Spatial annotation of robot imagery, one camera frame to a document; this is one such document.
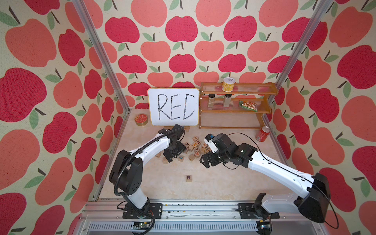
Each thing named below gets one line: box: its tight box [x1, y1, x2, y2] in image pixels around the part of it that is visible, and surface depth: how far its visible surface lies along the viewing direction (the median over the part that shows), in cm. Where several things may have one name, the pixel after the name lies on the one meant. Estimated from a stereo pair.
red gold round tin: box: [134, 114, 149, 127], surface depth 113 cm
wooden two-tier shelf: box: [198, 82, 279, 130], surface depth 106 cm
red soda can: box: [255, 125, 271, 143], surface depth 98 cm
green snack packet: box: [238, 100, 259, 113], surface depth 98 cm
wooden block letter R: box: [186, 174, 192, 183], surface depth 85 cm
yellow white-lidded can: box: [221, 77, 235, 93], surface depth 92 cm
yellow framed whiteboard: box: [147, 88, 200, 127], surface depth 100 cm
